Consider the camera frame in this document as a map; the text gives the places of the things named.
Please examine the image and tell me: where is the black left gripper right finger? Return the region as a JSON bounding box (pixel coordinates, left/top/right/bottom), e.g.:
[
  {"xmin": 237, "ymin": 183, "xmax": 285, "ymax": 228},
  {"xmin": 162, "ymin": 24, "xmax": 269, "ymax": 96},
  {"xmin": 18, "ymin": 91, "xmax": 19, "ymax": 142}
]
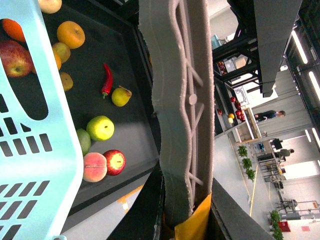
[{"xmin": 208, "ymin": 179, "xmax": 273, "ymax": 240}]

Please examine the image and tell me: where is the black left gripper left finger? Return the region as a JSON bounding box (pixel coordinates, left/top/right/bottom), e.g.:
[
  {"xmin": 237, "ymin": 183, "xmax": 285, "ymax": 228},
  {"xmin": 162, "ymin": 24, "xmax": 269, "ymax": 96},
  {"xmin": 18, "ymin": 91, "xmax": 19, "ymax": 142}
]
[{"xmin": 108, "ymin": 169, "xmax": 165, "ymax": 240}]

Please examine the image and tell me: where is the mint green shopping basket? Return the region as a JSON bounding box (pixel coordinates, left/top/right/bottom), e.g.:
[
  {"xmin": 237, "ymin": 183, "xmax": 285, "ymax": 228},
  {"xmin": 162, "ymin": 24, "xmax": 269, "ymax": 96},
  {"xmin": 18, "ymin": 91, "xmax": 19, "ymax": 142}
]
[{"xmin": 0, "ymin": 0, "xmax": 83, "ymax": 240}]

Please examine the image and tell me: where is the grey basket handle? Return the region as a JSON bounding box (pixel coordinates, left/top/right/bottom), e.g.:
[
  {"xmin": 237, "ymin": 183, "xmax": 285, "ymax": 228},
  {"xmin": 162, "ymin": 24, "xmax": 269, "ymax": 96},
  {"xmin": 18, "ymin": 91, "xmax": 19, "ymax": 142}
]
[{"xmin": 139, "ymin": 0, "xmax": 215, "ymax": 228}]

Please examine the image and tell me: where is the black fruit tray shelf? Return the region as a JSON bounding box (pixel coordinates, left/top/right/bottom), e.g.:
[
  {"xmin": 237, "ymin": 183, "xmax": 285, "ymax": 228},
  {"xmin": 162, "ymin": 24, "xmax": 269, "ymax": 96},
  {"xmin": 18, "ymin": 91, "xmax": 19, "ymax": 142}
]
[{"xmin": 0, "ymin": 0, "xmax": 162, "ymax": 223}]

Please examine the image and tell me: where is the red yellow apple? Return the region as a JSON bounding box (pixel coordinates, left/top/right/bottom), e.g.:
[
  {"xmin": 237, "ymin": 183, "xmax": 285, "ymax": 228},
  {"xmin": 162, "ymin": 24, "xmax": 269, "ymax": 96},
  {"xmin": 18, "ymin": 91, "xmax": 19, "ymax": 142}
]
[{"xmin": 102, "ymin": 149, "xmax": 126, "ymax": 176}]

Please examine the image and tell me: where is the pink peach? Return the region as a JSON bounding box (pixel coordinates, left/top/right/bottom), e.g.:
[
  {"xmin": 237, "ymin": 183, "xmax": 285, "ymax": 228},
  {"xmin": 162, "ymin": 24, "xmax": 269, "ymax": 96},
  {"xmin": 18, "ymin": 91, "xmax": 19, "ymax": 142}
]
[{"xmin": 83, "ymin": 152, "xmax": 108, "ymax": 183}]

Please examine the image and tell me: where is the green mango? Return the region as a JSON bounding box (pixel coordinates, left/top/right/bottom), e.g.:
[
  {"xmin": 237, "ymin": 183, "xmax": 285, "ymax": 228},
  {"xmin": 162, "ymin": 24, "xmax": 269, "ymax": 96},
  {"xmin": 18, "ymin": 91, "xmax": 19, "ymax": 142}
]
[{"xmin": 76, "ymin": 128, "xmax": 91, "ymax": 156}]

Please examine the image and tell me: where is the green apple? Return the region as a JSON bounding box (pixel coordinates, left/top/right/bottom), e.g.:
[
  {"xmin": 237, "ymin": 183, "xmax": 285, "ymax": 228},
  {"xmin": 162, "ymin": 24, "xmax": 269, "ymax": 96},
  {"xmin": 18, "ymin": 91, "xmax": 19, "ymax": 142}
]
[{"xmin": 86, "ymin": 115, "xmax": 115, "ymax": 142}]

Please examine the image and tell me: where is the yellow green pear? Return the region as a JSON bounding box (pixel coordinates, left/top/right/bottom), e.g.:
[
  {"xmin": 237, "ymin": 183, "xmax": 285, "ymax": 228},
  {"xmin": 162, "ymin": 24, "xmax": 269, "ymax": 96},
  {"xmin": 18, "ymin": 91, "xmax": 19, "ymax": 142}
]
[{"xmin": 111, "ymin": 85, "xmax": 132, "ymax": 107}]

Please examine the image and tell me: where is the red chili pepper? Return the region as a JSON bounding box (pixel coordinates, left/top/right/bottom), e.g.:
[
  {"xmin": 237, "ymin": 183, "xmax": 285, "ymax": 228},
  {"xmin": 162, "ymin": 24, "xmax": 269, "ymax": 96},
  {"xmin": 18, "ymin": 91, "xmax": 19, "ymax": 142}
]
[{"xmin": 101, "ymin": 63, "xmax": 113, "ymax": 99}]

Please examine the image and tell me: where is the brown yellow pear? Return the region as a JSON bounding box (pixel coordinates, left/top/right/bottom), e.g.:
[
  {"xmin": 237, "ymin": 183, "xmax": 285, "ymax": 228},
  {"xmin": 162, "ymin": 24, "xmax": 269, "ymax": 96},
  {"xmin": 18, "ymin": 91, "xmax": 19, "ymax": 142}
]
[{"xmin": 60, "ymin": 72, "xmax": 74, "ymax": 92}]

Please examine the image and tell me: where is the orange beside basket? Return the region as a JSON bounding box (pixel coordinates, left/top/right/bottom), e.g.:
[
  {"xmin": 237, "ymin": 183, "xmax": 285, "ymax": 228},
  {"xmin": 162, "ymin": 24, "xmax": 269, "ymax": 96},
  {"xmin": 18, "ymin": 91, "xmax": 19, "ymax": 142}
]
[{"xmin": 53, "ymin": 50, "xmax": 62, "ymax": 70}]

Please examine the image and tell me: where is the small yellow green fruit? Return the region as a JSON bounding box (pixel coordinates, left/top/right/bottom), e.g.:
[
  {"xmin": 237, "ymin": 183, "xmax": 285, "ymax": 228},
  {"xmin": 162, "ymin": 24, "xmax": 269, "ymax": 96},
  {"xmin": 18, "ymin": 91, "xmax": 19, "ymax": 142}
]
[{"xmin": 52, "ymin": 42, "xmax": 71, "ymax": 63}]

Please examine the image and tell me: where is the yellow orange pear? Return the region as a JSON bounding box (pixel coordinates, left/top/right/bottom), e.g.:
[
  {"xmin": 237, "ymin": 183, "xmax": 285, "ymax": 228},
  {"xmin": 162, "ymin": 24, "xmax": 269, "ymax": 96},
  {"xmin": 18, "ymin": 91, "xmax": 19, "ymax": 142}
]
[{"xmin": 56, "ymin": 20, "xmax": 86, "ymax": 49}]

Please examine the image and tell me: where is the orange behind right finger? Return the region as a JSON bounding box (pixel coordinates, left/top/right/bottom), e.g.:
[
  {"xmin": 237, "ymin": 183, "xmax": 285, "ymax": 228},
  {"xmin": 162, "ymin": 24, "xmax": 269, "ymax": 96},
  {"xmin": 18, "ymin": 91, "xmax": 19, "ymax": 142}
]
[{"xmin": 2, "ymin": 18, "xmax": 26, "ymax": 43}]

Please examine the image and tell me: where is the yellow tape on handle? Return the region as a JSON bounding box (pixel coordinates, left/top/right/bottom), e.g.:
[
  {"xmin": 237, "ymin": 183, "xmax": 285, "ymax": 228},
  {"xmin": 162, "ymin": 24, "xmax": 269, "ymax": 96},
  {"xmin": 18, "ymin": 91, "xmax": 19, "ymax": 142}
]
[{"xmin": 161, "ymin": 193, "xmax": 212, "ymax": 240}]

